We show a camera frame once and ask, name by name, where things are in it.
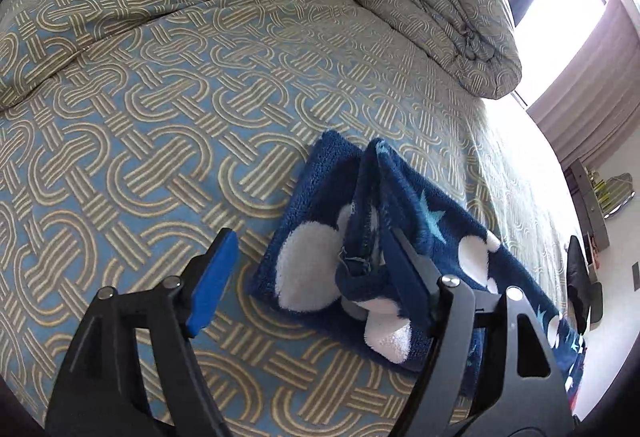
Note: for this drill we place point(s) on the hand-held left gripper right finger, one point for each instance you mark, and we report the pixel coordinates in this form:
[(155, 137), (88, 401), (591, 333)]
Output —
[(412, 269)]

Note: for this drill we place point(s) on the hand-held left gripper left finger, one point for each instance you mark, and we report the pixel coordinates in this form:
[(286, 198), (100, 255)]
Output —
[(212, 279)]

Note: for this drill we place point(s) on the blue star fleece pants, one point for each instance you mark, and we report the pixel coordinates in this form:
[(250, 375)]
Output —
[(430, 217)]

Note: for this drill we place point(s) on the bed with patterned cover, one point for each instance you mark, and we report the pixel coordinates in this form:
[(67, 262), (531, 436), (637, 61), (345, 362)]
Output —
[(150, 142)]

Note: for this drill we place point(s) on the black folded cloth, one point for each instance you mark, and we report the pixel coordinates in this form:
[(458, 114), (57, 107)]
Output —
[(580, 277)]

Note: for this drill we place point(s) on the wooden shelf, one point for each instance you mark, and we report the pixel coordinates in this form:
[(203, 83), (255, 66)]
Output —
[(592, 212)]

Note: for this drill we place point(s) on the beige curtain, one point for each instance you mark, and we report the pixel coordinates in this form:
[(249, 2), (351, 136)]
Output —
[(600, 92)]

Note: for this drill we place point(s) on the folded patterned duvet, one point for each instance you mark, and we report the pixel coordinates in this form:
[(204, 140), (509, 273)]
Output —
[(425, 2)]

